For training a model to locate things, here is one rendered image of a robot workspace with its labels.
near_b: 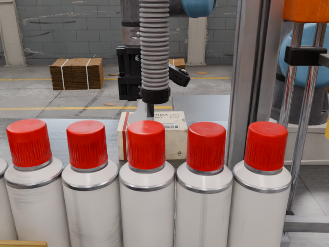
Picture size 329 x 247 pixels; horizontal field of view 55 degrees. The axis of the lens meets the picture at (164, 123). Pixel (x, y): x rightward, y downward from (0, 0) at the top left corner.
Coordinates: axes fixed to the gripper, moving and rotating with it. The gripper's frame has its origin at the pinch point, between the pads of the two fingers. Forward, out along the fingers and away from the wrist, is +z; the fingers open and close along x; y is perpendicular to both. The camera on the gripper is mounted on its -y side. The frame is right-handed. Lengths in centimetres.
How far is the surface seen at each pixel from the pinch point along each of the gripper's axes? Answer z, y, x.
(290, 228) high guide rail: -6.5, -15.4, 44.2
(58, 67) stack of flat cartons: 55, 125, -338
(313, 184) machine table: 6.2, -32.6, 17.4
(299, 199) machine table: 6.1, -27.7, 22.3
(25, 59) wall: 73, 231, -500
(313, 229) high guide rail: -6.4, -17.9, 44.4
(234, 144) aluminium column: -12.2, -11.2, 34.7
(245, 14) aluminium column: -28.1, -11.4, 34.7
